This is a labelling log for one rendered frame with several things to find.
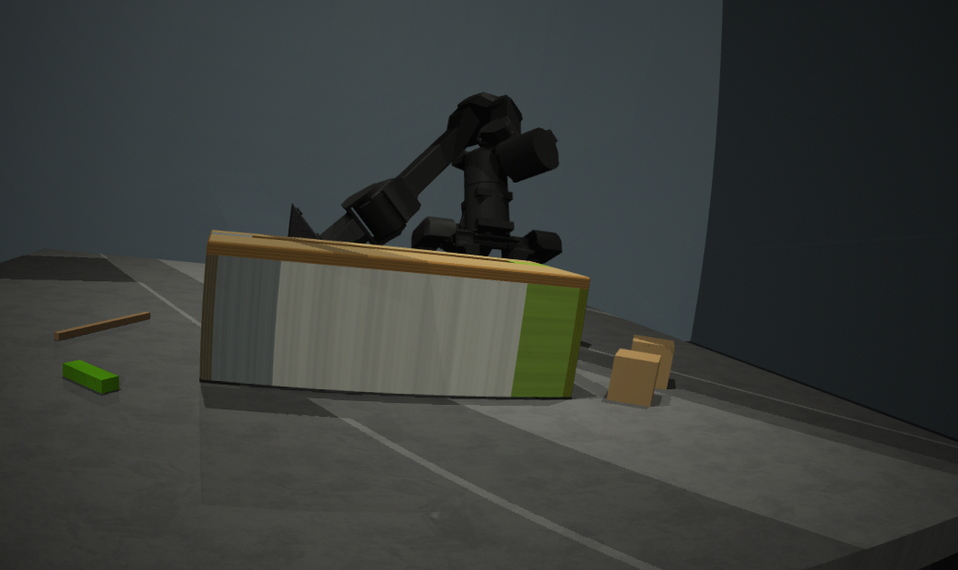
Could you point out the brown cardboard box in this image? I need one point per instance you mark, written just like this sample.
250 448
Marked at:
633 377
658 346

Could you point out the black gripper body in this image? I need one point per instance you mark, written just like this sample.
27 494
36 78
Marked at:
487 222

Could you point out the brown long thin bar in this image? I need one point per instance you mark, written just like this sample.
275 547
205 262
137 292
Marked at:
120 321

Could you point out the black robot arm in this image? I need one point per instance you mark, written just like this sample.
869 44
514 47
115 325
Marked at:
492 122

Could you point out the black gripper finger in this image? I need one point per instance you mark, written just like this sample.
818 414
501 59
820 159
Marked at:
520 254
464 248

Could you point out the small green block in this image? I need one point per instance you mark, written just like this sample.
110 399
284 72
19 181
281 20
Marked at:
91 376

